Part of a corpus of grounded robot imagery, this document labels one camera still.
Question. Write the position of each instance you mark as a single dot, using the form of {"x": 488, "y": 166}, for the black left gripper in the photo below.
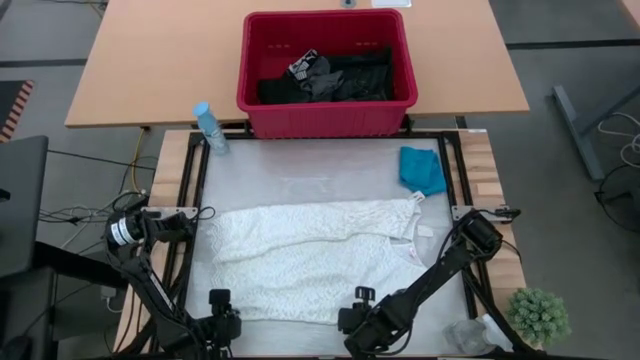
{"x": 222, "y": 327}

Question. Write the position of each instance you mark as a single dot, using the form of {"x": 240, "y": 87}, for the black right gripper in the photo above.
{"x": 370, "y": 325}

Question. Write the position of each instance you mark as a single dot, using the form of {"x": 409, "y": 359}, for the white lace garment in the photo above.
{"x": 300, "y": 270}

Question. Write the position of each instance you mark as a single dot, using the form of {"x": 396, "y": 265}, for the blue garment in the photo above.
{"x": 422, "y": 170}

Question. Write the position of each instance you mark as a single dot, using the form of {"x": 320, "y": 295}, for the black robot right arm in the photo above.
{"x": 440, "y": 275}

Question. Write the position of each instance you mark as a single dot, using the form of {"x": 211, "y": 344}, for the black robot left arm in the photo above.
{"x": 145, "y": 285}

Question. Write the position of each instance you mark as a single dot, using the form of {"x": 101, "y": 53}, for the red plastic laundry basket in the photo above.
{"x": 325, "y": 122}

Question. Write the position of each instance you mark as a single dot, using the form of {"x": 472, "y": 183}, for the white power adapter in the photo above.
{"x": 107, "y": 292}

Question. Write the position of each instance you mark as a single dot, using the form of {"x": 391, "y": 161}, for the clear plastic spray bottle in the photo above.
{"x": 470, "y": 340}

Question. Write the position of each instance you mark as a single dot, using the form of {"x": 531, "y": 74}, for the light wood side board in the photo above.
{"x": 170, "y": 155}
{"x": 487, "y": 170}

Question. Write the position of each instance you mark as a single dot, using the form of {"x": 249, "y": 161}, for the green artificial plant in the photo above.
{"x": 537, "y": 317}

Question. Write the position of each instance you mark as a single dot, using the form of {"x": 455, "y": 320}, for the light blue air freshener bottle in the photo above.
{"x": 207, "y": 125}

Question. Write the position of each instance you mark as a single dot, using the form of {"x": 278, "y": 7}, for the black equipment cart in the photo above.
{"x": 25, "y": 310}

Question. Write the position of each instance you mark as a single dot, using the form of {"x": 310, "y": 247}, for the dark grey garment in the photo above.
{"x": 322, "y": 82}

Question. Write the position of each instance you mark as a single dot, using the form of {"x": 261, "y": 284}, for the black flat screen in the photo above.
{"x": 22, "y": 200}

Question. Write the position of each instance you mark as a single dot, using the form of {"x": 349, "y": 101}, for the black white patterned garment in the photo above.
{"x": 302, "y": 65}

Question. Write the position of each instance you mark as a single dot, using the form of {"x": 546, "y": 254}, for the tan wooden desk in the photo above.
{"x": 150, "y": 60}

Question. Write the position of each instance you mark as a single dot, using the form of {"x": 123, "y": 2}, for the grey metal table leg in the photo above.
{"x": 575, "y": 130}

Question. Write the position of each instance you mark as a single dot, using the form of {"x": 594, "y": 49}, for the grey desk grommet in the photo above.
{"x": 348, "y": 3}

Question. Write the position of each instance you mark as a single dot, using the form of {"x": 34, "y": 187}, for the white flat device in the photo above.
{"x": 390, "y": 3}

